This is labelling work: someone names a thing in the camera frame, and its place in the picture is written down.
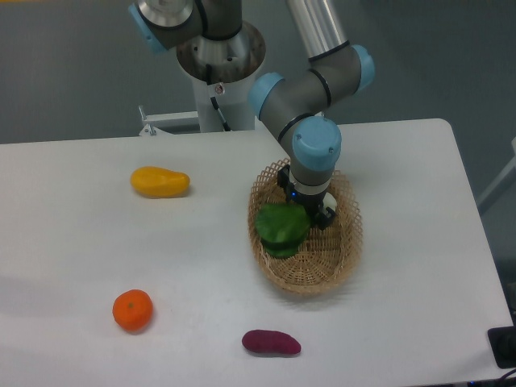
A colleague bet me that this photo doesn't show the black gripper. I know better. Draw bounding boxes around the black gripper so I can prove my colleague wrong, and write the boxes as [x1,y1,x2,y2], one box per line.
[277,164,336,231]

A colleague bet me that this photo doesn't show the green bok choy vegetable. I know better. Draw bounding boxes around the green bok choy vegetable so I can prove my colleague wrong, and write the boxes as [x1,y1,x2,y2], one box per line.
[253,202,316,259]

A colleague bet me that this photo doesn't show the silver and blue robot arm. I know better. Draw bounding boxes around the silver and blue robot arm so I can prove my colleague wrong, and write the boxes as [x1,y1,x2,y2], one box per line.
[128,1,375,229]

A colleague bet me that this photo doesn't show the woven wicker basket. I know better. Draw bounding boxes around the woven wicker basket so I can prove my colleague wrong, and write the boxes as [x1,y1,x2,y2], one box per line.
[248,159,363,296]

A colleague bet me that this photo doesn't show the purple sweet potato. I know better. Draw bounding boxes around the purple sweet potato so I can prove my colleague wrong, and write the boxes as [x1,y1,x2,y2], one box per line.
[241,330,302,356]

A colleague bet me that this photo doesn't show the yellow mango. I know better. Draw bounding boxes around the yellow mango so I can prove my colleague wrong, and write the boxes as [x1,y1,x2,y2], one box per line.
[130,166,190,198]

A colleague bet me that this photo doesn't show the orange tangerine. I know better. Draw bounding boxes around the orange tangerine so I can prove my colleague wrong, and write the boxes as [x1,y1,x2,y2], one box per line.
[112,289,154,333]

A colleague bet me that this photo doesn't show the black device at table edge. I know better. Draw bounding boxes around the black device at table edge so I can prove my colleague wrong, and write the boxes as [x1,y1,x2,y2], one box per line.
[487,326,515,369]

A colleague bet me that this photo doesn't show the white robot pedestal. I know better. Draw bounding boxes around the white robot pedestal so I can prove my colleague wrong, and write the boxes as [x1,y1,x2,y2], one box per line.
[137,19,283,137]

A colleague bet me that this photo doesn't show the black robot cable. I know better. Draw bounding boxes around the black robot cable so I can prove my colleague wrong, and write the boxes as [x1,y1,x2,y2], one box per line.
[204,63,233,132]

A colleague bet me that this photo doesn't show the white metal frame leg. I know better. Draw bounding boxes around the white metal frame leg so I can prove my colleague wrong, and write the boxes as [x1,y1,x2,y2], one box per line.
[476,138,516,216]

